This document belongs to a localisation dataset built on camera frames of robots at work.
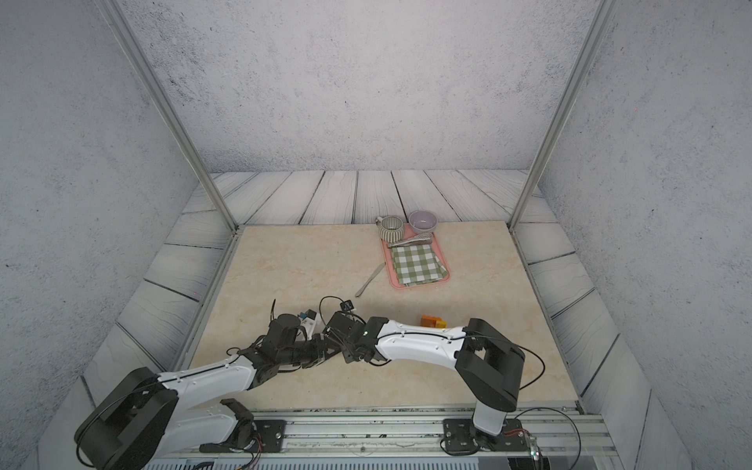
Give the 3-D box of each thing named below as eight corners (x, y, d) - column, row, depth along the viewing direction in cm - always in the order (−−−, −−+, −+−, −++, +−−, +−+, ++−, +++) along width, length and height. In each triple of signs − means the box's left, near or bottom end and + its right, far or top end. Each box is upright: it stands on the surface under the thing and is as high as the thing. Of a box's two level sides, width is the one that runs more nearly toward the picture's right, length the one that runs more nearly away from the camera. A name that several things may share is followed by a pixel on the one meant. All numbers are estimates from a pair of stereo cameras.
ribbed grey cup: (375, 243, 115) (375, 234, 111) (376, 224, 122) (375, 215, 118) (403, 243, 115) (403, 233, 111) (402, 224, 122) (402, 215, 118)
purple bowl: (410, 237, 118) (410, 227, 114) (408, 219, 125) (409, 210, 121) (437, 237, 118) (438, 227, 114) (434, 219, 125) (435, 209, 121)
